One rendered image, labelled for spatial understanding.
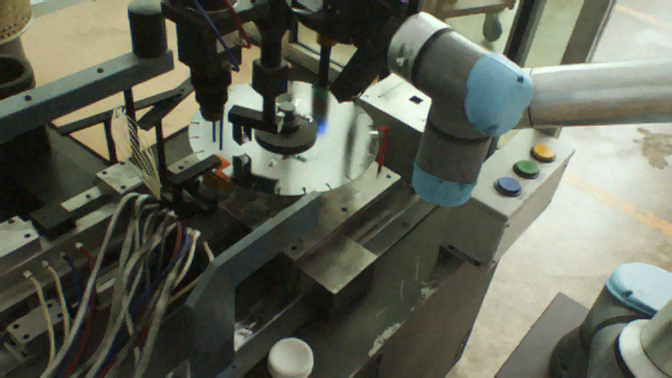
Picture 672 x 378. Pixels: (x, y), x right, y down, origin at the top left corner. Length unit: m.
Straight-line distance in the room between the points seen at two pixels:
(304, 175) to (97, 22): 0.98
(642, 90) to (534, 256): 1.67
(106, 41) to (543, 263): 1.59
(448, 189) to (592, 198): 2.06
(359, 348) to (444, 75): 0.55
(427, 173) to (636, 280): 0.39
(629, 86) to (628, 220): 1.98
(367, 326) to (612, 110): 0.54
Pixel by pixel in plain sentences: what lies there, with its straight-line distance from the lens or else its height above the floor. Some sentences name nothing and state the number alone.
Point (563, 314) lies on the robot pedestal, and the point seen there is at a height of 0.75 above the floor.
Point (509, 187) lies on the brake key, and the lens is 1.19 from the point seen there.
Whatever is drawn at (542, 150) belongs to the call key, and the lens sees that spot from 1.30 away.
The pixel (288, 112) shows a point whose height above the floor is 1.00.
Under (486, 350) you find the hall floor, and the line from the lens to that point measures 2.10.
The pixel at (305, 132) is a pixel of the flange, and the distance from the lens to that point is 1.12.
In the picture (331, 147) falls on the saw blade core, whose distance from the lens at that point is 1.11.
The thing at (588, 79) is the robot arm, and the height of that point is 1.26.
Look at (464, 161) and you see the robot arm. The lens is 0.72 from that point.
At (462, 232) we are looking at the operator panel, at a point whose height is 0.81.
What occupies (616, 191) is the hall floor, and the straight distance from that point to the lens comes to 2.87.
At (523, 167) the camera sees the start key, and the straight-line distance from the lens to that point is 1.24.
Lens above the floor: 1.63
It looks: 41 degrees down
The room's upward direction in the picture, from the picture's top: 9 degrees clockwise
